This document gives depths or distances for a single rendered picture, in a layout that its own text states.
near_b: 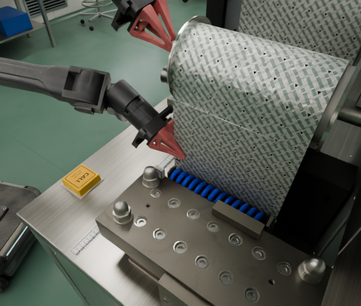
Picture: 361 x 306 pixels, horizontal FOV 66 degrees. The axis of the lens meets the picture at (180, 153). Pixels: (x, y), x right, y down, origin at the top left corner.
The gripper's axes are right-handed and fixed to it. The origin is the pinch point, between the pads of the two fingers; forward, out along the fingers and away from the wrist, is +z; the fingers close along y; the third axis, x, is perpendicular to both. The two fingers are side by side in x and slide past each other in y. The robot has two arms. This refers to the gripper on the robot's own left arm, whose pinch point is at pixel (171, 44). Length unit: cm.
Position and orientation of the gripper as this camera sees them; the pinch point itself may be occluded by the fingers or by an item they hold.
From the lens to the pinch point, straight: 54.0
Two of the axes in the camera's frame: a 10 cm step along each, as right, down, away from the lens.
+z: 6.7, 7.2, 1.7
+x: 4.9, -2.5, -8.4
